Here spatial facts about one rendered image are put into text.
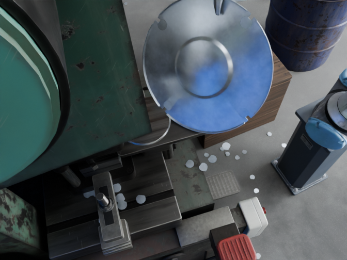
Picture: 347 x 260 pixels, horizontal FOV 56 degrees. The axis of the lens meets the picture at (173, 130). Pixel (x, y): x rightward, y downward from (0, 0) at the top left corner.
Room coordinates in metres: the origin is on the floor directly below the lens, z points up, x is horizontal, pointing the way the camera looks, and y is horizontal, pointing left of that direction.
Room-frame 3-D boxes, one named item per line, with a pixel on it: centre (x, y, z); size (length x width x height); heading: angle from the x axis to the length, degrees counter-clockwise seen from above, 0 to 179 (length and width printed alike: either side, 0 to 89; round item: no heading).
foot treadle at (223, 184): (0.41, 0.06, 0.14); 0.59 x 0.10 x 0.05; 100
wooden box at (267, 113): (0.94, -0.27, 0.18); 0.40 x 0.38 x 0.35; 107
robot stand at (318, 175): (0.53, -0.55, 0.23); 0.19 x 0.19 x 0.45; 20
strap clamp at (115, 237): (0.22, 0.16, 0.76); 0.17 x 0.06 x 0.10; 10
